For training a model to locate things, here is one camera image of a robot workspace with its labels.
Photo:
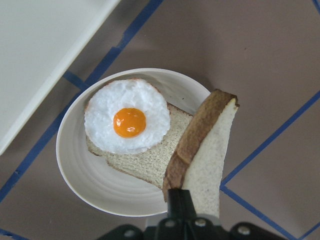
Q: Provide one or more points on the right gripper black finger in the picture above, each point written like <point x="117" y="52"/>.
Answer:
<point x="180" y="213"/>

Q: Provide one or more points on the bread slice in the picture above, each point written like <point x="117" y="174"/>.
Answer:
<point x="197" y="162"/>
<point x="149" y="166"/>

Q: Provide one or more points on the cream round plate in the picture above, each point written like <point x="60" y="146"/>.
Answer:
<point x="90" y="177"/>

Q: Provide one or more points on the bread slice under egg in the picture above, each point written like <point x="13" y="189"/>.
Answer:
<point x="149" y="166"/>

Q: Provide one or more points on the fried egg toy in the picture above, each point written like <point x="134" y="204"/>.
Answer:
<point x="127" y="117"/>

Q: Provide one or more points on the cream bear serving tray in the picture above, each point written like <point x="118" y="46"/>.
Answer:
<point x="39" y="40"/>

